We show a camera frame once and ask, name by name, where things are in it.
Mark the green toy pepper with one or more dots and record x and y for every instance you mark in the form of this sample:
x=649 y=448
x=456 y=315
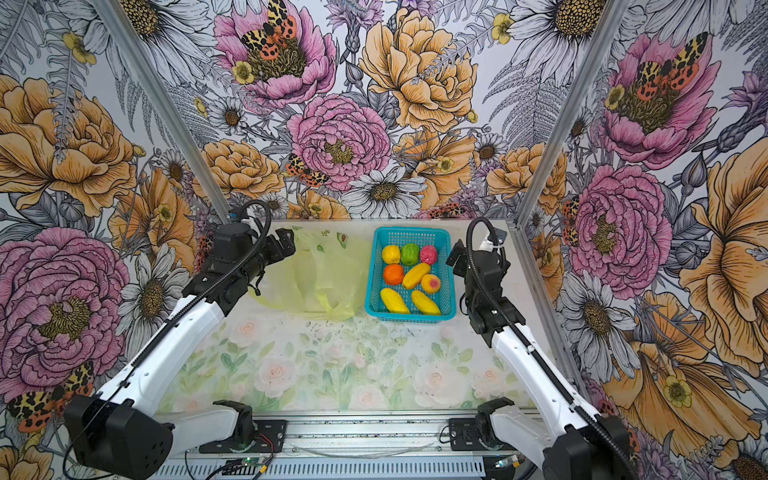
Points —
x=410 y=254

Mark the orange toy fruit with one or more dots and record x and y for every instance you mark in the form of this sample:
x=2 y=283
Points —
x=393 y=274

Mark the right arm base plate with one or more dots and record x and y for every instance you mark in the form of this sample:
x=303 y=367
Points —
x=464 y=435

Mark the teal plastic mesh basket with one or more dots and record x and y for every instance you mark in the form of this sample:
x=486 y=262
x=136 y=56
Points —
x=445 y=298

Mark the white vented cable duct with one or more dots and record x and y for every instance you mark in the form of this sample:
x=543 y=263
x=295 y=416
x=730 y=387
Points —
x=450 y=467

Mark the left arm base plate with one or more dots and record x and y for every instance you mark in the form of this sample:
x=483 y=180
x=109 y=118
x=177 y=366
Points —
x=266 y=436

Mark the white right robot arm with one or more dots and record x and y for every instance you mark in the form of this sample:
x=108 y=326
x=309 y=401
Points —
x=572 y=440

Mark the yellow-green plastic bag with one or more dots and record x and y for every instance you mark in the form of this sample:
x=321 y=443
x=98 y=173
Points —
x=325 y=279

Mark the aluminium frame corner post left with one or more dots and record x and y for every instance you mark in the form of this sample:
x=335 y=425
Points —
x=140 y=62

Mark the yellow toy banana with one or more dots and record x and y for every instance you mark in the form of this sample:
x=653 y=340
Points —
x=414 y=275

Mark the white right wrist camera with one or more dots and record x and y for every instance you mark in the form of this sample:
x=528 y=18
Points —
x=494 y=241

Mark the yellow toy pepper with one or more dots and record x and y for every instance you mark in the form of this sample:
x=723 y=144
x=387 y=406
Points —
x=391 y=254

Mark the yellow toy lemon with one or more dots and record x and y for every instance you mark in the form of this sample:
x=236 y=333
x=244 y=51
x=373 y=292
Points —
x=393 y=302

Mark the aluminium frame corner post right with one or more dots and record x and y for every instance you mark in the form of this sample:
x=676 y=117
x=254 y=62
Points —
x=599 y=48

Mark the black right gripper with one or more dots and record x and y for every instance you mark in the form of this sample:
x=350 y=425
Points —
x=459 y=267

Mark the red toy strawberry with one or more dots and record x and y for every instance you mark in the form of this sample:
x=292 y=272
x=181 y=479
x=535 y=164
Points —
x=429 y=255

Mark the yellow pink toy peach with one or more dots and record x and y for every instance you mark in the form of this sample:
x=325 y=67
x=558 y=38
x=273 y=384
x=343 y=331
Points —
x=431 y=284

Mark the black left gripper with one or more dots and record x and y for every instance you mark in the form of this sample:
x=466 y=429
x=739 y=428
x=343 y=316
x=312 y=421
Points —
x=278 y=254

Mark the aluminium frame corner post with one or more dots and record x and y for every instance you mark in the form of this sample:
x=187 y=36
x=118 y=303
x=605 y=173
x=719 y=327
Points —
x=599 y=48
x=140 y=62

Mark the aluminium front rail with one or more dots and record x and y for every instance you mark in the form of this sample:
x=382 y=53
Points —
x=363 y=432

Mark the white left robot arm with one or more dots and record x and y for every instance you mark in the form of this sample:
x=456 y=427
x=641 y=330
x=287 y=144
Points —
x=118 y=430

